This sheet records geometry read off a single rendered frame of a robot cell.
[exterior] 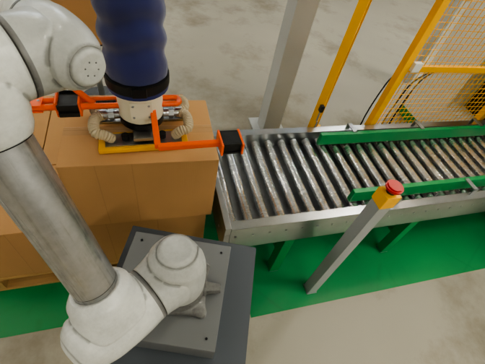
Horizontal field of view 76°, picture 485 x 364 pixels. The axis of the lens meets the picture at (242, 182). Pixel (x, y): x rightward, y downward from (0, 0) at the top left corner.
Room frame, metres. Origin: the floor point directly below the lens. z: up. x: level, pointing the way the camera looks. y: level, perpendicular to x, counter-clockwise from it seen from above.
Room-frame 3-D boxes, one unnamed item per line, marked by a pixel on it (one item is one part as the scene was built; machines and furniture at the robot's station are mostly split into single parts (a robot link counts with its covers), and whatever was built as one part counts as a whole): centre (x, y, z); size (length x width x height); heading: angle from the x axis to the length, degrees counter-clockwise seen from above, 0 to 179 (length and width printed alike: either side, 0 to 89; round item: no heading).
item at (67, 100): (0.85, 0.69, 1.08); 0.10 x 0.08 x 0.06; 25
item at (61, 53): (0.46, 0.36, 1.55); 0.18 x 0.14 x 0.13; 57
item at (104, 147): (0.87, 0.42, 0.98); 0.34 x 0.10 x 0.05; 115
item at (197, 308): (0.38, 0.10, 0.87); 0.22 x 0.18 x 0.06; 100
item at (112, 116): (0.96, 0.46, 1.01); 0.34 x 0.25 x 0.06; 115
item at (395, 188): (0.88, -0.58, 1.02); 0.07 x 0.07 x 0.04
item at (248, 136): (1.88, -0.78, 0.50); 2.31 x 0.05 x 0.19; 114
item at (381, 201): (0.88, -0.58, 0.50); 0.07 x 0.07 x 1.00; 24
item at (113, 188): (0.95, 0.47, 0.74); 0.60 x 0.40 x 0.40; 113
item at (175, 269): (0.37, 0.13, 1.00); 0.18 x 0.16 x 0.22; 147
